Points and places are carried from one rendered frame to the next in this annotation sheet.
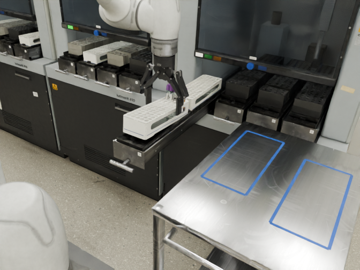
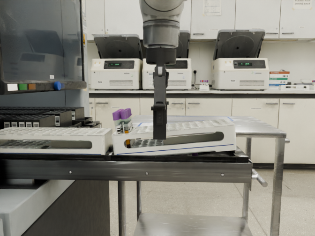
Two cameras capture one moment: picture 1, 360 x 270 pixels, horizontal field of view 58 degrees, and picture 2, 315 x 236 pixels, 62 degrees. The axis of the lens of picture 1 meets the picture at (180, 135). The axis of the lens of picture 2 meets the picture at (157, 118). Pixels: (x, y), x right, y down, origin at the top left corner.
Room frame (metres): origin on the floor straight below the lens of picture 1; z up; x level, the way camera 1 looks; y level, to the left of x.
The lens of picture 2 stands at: (1.41, 0.66, 0.99)
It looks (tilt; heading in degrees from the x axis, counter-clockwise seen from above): 8 degrees down; 243
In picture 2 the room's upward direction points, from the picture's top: straight up
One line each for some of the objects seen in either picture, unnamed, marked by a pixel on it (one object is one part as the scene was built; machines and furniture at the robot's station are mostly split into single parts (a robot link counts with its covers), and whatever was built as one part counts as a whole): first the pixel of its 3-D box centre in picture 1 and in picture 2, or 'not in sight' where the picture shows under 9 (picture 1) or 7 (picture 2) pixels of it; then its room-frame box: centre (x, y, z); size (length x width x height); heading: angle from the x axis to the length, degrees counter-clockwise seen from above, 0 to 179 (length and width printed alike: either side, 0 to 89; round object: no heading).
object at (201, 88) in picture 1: (197, 91); (53, 142); (1.35, -0.07, 0.83); 0.30 x 0.10 x 0.06; 151
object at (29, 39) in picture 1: (43, 37); not in sight; (2.14, 0.93, 0.83); 0.30 x 0.10 x 0.06; 151
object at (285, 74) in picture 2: not in sight; (278, 73); (-1.44, -1.65, 1.10); 0.24 x 0.13 x 0.10; 149
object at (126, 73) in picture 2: not in sight; (119, 63); (0.35, -2.49, 1.22); 0.62 x 0.56 x 0.64; 59
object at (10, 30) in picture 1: (15, 34); not in sight; (2.13, 1.11, 0.85); 0.12 x 0.02 x 0.06; 61
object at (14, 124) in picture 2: (243, 85); (24, 126); (1.42, -0.28, 0.85); 0.12 x 0.02 x 0.06; 61
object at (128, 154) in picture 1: (177, 117); (121, 163); (1.20, 0.02, 0.78); 0.73 x 0.14 x 0.09; 151
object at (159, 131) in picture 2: (148, 96); (159, 124); (1.14, 0.13, 0.89); 0.03 x 0.01 x 0.07; 151
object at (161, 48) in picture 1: (164, 45); (161, 36); (1.11, 0.07, 1.10); 0.09 x 0.09 x 0.06
